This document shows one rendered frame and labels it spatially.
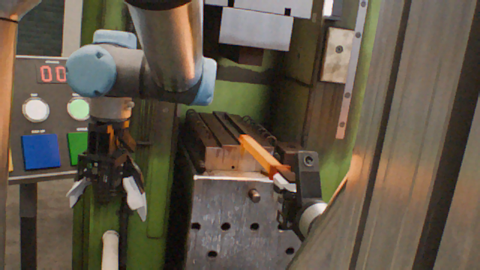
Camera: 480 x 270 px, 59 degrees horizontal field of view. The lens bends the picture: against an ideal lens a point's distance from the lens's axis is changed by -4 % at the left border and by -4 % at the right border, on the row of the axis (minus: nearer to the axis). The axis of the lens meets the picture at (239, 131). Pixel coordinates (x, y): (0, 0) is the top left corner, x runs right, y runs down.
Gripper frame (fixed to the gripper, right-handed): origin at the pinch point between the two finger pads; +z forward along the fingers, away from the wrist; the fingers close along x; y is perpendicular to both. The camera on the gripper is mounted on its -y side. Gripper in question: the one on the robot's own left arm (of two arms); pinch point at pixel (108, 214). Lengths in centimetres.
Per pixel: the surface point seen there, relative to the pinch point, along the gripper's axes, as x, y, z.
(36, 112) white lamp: -22.4, -11.0, -15.1
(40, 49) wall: -347, -563, 32
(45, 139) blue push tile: -19.2, -9.4, -10.0
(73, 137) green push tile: -14.7, -14.0, -10.0
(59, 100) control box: -19.7, -16.2, -17.4
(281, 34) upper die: 28, -47, -38
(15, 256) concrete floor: -95, -115, 93
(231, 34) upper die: 14, -42, -36
